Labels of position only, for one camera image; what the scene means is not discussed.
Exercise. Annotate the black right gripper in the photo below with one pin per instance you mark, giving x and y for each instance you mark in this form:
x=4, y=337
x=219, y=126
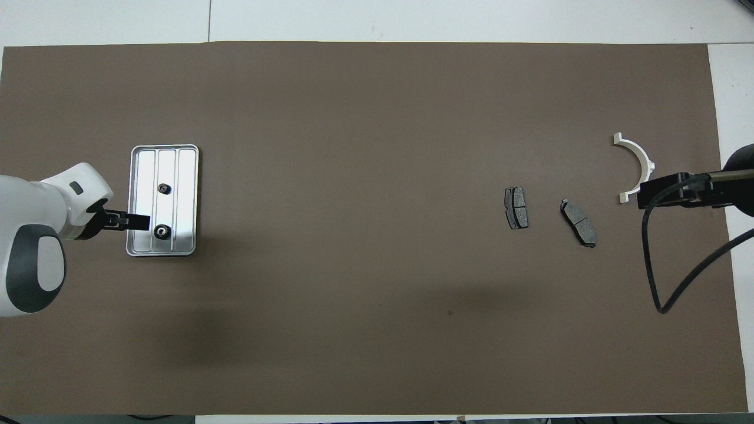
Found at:
x=704, y=191

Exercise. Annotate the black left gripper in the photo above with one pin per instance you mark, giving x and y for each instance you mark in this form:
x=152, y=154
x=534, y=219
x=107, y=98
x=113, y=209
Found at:
x=112, y=221

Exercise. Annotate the large black bearing gear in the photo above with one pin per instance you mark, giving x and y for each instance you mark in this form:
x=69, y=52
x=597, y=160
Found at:
x=161, y=231

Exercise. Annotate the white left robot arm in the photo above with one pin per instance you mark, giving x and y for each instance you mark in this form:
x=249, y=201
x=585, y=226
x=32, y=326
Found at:
x=35, y=206

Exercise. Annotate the silver metal tray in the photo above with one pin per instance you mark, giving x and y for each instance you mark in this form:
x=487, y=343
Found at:
x=185, y=176

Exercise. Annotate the curved dark brake pad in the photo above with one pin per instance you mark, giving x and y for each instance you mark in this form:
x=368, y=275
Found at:
x=578, y=222

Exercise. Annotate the rectangular dark brake pad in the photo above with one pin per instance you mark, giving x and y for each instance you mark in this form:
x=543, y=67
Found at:
x=516, y=207

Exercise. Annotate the brown table mat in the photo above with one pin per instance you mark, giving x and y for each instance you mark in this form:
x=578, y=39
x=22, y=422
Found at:
x=353, y=265

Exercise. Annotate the white semicircular bracket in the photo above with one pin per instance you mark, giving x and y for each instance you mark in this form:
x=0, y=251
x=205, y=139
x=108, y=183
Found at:
x=643, y=155

